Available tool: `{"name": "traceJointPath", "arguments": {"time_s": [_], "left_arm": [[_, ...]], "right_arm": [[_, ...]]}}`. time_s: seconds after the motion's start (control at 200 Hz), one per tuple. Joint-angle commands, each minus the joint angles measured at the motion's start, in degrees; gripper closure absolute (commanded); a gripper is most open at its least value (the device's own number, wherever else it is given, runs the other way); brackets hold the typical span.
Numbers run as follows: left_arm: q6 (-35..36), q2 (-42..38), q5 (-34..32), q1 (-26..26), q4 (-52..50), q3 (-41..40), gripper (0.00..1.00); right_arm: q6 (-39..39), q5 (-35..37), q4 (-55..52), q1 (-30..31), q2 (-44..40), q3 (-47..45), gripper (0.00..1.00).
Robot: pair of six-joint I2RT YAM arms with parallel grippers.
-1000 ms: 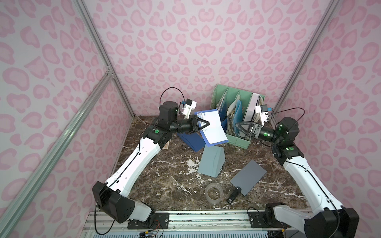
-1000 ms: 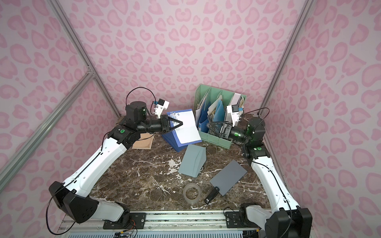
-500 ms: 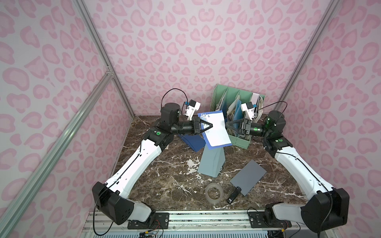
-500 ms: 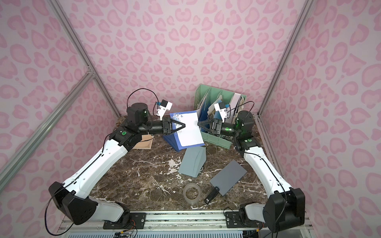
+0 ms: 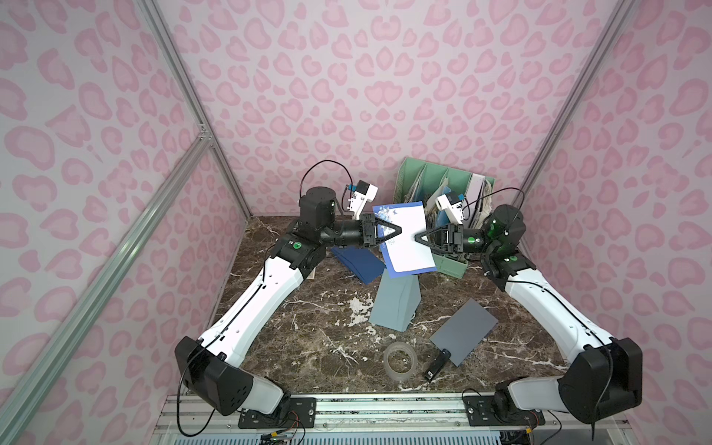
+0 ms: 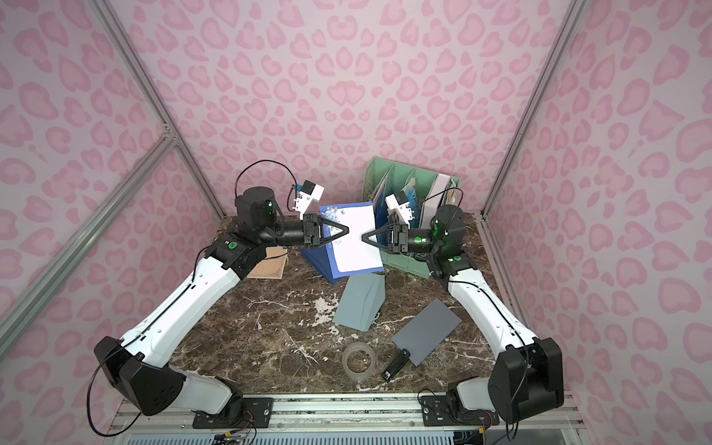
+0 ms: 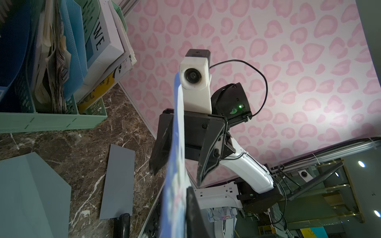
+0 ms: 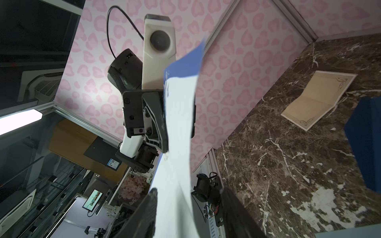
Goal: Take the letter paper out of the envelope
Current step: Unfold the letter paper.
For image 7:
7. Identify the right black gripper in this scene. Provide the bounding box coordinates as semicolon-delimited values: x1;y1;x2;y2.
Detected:
149;109;228;186

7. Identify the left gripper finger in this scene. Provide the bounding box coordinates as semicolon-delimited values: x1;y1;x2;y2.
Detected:
185;186;215;238

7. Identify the white letter paper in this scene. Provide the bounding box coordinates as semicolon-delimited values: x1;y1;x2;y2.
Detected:
160;73;190;238

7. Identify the grey envelope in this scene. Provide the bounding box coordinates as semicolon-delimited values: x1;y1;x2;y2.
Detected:
99;144;135;220

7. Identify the light blue envelope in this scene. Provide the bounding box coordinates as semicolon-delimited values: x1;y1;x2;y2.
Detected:
1;152;71;238

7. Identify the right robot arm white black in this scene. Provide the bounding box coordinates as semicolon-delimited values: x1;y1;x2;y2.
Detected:
149;83;283;238

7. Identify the green file organizer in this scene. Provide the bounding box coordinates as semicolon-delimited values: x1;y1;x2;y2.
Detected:
0;0;138;134

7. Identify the blue folder in organizer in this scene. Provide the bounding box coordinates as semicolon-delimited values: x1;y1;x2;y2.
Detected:
60;0;87;100

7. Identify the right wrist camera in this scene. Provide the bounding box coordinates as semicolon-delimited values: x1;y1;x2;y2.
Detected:
179;49;212;114

